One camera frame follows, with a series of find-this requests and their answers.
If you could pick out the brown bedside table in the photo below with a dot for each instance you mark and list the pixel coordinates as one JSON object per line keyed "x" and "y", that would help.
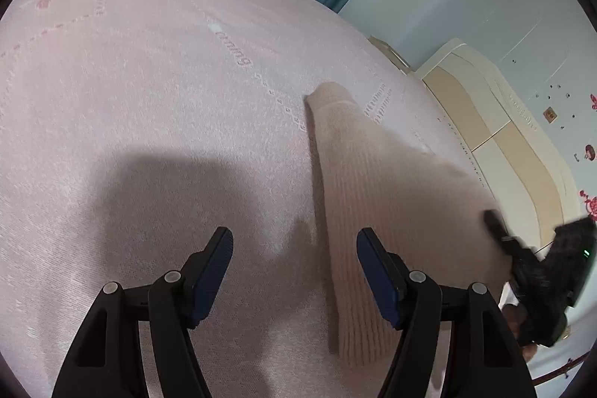
{"x": 389, "y": 53}

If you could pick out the red wall decal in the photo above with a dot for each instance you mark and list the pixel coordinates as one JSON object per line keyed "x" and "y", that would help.
{"x": 594, "y": 102}
{"x": 590, "y": 201}

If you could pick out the cream bed headboard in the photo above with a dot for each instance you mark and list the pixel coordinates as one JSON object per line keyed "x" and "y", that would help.
{"x": 508, "y": 132}

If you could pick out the pink knit sweater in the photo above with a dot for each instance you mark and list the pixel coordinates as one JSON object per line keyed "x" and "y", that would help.
{"x": 368, "y": 183}

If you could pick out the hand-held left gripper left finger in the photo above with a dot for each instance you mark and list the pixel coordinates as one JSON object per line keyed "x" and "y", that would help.
{"x": 210, "y": 272}

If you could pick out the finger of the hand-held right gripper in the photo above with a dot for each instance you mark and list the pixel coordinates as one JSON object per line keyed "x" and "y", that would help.
{"x": 496, "y": 228}

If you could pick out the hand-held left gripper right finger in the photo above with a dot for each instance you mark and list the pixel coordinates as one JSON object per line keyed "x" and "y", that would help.
{"x": 380, "y": 276}

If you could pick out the wall switch plate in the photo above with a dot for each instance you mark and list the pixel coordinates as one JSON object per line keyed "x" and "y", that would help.
{"x": 551, "y": 114}

